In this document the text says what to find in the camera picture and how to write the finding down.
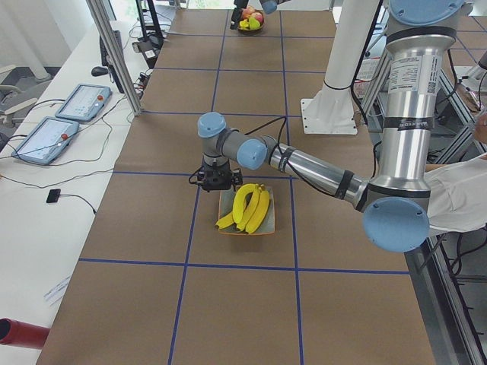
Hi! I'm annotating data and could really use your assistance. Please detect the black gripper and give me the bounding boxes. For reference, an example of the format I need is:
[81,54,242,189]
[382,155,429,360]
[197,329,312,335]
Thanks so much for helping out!
[201,161,243,192]
[230,0,247,30]

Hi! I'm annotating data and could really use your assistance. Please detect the yellow banana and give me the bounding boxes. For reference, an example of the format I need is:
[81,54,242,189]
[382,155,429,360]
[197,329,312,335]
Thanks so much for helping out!
[236,189,260,231]
[215,211,234,230]
[245,186,270,234]
[232,183,262,224]

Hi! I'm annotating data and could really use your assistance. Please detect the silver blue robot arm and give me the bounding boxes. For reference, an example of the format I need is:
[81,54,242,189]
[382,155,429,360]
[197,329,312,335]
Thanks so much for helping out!
[189,1,470,252]
[230,0,287,30]

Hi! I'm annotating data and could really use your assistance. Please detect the brown woven fruit basket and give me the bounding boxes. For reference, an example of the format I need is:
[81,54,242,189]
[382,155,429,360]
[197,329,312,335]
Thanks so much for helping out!
[237,19,264,35]

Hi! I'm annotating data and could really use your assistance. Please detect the yellow starfruit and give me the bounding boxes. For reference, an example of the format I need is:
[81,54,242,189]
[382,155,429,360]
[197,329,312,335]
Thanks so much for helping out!
[237,17,263,31]

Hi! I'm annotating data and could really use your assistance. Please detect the red apple left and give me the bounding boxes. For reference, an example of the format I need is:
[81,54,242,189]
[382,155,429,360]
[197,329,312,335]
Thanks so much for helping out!
[241,5,256,19]

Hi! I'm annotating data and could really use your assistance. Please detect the red apple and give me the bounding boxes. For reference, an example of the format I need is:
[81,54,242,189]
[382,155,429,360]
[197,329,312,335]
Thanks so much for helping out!
[250,11,264,24]
[241,5,256,19]

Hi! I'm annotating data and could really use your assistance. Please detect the red apple front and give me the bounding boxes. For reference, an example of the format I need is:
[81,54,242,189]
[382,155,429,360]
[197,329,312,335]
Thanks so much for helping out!
[250,11,264,24]

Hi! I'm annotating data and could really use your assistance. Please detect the brown paper table cover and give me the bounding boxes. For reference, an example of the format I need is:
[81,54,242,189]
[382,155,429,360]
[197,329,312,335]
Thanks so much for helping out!
[38,11,434,364]

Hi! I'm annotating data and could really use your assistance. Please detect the black computer mouse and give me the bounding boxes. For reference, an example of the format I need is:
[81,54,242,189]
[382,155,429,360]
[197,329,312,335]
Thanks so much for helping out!
[91,66,109,77]

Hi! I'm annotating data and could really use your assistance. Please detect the far blue teach pendant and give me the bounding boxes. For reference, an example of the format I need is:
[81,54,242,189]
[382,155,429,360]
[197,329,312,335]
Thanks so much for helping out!
[55,84,112,122]

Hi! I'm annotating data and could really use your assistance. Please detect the blue teach pendant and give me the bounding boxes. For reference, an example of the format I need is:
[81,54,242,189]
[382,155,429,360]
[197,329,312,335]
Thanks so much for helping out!
[11,117,79,165]
[55,84,112,122]

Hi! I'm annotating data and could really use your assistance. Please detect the small black box device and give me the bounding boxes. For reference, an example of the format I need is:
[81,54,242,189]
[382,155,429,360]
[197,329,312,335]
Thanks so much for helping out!
[46,189,61,204]

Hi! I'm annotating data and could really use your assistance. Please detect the near blue teach pendant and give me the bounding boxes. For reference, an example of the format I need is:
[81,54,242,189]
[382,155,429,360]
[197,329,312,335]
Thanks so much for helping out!
[11,117,79,165]

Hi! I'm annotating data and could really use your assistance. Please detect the person in white shirt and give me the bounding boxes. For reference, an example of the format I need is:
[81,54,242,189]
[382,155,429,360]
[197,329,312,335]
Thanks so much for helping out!
[424,112,487,239]

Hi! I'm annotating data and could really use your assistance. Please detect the red cylinder bottle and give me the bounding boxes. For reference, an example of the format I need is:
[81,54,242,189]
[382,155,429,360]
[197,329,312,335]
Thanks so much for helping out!
[1,318,50,350]

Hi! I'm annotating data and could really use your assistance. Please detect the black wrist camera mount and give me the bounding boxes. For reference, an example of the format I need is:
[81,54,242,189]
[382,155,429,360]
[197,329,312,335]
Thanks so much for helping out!
[188,166,205,186]

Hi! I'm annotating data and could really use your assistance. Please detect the black robot cable left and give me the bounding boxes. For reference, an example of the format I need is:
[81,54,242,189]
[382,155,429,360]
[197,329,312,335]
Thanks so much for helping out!
[243,116,384,191]

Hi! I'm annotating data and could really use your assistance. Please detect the aluminium frame post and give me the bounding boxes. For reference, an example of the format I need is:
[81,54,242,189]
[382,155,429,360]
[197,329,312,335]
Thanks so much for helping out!
[86,0,142,116]

